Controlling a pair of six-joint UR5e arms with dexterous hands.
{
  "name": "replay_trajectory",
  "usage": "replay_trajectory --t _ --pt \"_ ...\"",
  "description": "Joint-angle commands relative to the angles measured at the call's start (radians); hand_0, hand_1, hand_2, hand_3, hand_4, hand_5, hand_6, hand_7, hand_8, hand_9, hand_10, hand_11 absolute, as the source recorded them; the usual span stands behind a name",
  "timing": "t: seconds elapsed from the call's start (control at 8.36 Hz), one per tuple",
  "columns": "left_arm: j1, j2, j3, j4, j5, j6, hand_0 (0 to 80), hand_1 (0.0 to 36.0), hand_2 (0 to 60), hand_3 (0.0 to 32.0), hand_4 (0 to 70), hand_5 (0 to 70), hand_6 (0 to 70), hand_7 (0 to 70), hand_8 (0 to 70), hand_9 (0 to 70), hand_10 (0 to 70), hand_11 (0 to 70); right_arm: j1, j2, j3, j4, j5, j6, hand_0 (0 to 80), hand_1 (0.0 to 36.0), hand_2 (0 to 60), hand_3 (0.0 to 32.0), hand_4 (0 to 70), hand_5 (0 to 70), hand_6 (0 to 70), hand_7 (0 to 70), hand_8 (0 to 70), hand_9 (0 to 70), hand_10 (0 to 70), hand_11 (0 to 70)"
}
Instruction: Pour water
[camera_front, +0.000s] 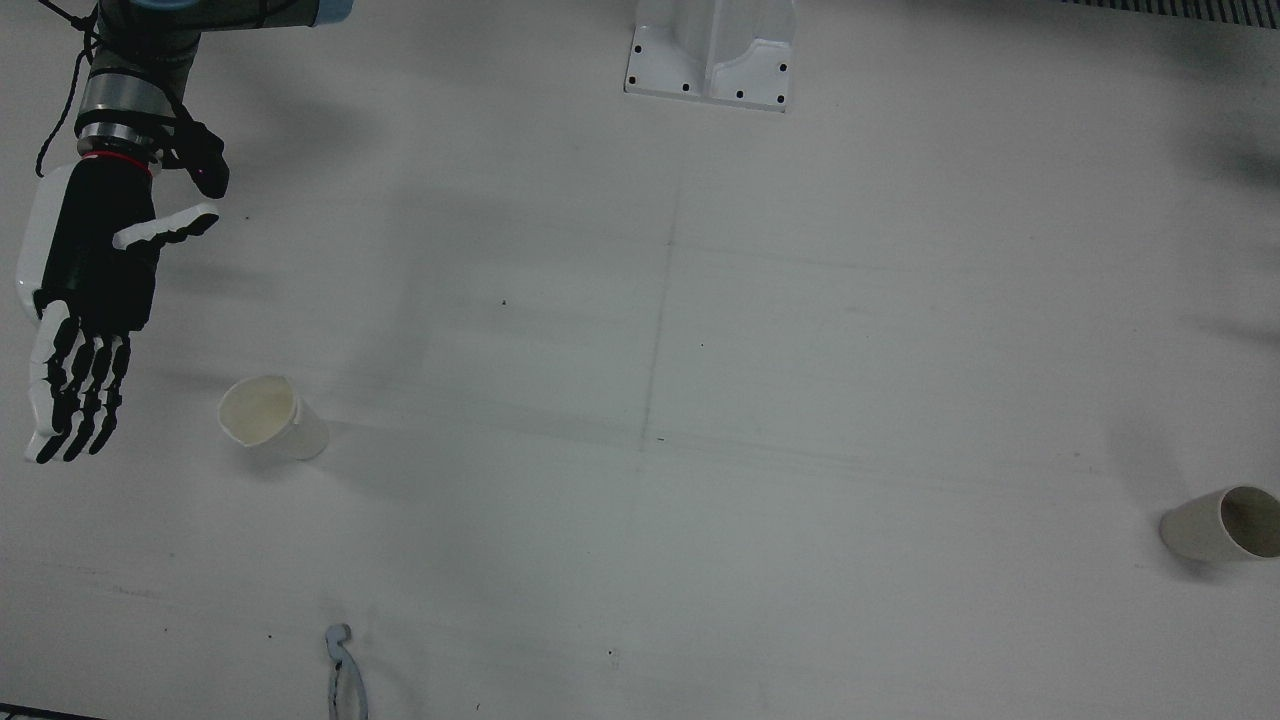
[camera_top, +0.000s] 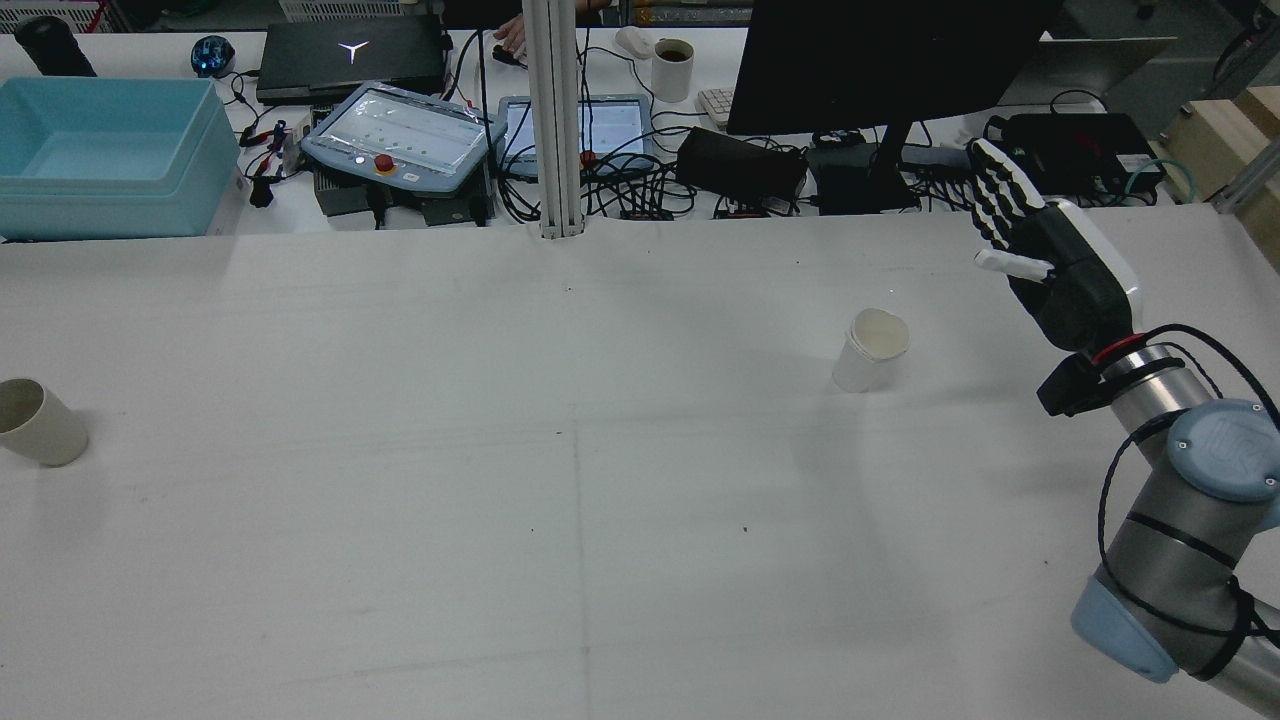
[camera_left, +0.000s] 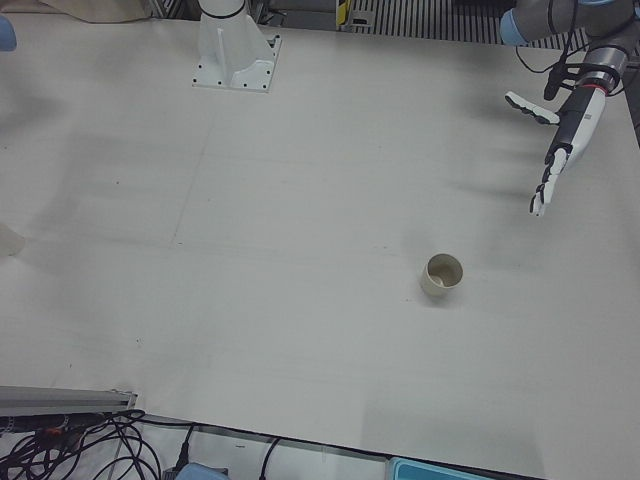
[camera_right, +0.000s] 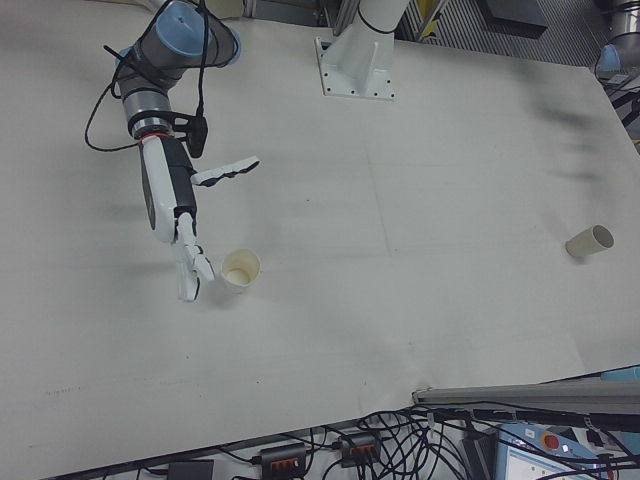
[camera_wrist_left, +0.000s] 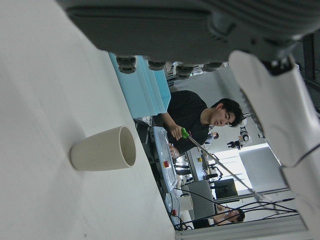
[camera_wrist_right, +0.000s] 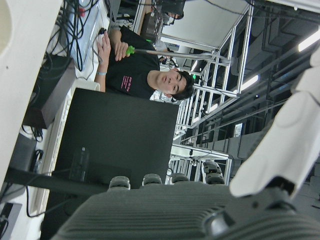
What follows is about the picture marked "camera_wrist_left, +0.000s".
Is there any white grey left robot hand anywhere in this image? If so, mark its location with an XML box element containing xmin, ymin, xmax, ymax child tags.
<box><xmin>56</xmin><ymin>0</ymin><xmax>320</xmax><ymax>240</ymax></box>

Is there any beige paper cup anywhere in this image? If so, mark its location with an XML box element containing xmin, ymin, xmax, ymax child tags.
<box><xmin>69</xmin><ymin>126</ymin><xmax>137</xmax><ymax>172</ymax></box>

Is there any teal plastic box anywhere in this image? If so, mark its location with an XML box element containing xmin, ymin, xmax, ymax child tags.
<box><xmin>109</xmin><ymin>52</ymin><xmax>172</xmax><ymax>118</ymax></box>

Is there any person in black t-shirt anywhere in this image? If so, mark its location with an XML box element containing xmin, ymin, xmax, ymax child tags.
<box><xmin>152</xmin><ymin>90</ymin><xmax>245</xmax><ymax>155</ymax></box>

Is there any white table cover cloth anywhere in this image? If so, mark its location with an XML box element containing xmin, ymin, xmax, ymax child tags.
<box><xmin>0</xmin><ymin>0</ymin><xmax>176</xmax><ymax>240</ymax></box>

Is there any white humanoid robot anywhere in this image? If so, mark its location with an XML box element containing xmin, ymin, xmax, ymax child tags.
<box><xmin>226</xmin><ymin>116</ymin><xmax>252</xmax><ymax>150</ymax></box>

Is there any black computer monitor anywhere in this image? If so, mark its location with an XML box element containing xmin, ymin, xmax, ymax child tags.
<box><xmin>214</xmin><ymin>178</ymin><xmax>238</xmax><ymax>200</ymax></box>

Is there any grey pendant with red button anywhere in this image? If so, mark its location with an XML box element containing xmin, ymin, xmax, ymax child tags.
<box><xmin>163</xmin><ymin>191</ymin><xmax>182</xmax><ymax>227</ymax></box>

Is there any green handled reacher stick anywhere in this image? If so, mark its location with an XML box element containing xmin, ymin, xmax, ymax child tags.
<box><xmin>180</xmin><ymin>127</ymin><xmax>280</xmax><ymax>214</ymax></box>

